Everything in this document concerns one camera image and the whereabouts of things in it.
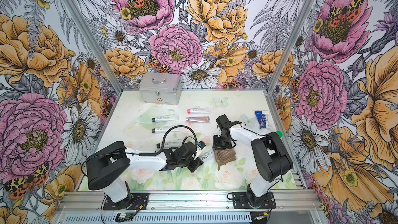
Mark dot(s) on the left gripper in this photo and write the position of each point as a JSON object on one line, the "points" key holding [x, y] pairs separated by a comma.
{"points": [[196, 163]]}

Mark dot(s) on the pink cap toothpaste tube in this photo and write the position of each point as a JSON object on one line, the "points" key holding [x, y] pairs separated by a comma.
{"points": [[199, 110]]}

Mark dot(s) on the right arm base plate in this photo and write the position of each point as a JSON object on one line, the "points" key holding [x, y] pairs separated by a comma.
{"points": [[247, 200]]}

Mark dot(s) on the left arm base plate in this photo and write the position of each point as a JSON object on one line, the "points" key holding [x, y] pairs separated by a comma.
{"points": [[126, 201]]}

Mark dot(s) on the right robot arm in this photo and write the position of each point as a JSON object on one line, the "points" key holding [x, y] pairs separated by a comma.
{"points": [[271, 158]]}

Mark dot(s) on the green cap white bottle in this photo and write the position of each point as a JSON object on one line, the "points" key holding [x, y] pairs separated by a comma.
{"points": [[280, 134]]}

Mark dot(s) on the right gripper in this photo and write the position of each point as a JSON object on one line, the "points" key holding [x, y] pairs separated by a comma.
{"points": [[216, 145]]}

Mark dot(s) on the silver metal first-aid case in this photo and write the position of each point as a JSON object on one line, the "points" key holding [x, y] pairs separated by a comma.
{"points": [[161, 88]]}

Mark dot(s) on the aluminium front rail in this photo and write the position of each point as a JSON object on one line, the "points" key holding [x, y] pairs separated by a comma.
{"points": [[190, 207]]}

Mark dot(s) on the metallic pink toothpaste tube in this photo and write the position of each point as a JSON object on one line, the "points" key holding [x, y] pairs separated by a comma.
{"points": [[198, 119]]}

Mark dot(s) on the dark green cap toothpaste tube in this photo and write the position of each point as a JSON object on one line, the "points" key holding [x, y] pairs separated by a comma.
{"points": [[166, 118]]}

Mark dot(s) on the purple cap toothpaste tube upper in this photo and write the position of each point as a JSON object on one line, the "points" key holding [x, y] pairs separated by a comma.
{"points": [[164, 129]]}

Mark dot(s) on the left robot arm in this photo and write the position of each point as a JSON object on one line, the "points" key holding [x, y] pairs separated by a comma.
{"points": [[105, 167]]}

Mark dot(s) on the blue bandage packet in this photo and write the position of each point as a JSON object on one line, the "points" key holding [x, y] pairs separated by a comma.
{"points": [[261, 118]]}

